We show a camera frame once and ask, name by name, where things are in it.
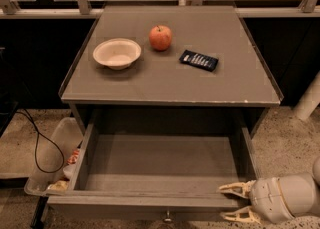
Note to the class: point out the dark blue snack packet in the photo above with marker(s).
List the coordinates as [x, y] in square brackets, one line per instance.
[199, 60]

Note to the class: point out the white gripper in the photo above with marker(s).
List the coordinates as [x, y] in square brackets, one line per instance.
[265, 195]

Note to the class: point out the red and green snack packet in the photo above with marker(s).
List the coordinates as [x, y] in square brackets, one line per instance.
[74, 156]

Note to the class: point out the yellow snack bag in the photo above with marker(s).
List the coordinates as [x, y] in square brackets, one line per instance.
[60, 185]

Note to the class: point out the grey top drawer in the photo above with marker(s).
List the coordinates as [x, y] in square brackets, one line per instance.
[159, 165]

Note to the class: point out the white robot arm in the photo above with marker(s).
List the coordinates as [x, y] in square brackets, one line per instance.
[288, 145]

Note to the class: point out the grey drawer cabinet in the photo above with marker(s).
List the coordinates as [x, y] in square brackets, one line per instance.
[241, 78]

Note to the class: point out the white paper bowl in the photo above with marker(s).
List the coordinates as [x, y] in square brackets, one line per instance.
[117, 54]

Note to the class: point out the small white bowl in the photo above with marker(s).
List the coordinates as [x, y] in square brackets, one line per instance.
[69, 170]

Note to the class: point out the red apple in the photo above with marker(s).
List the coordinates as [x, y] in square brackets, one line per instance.
[160, 37]

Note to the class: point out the clear plastic bin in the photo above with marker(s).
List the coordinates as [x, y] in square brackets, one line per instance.
[52, 155]

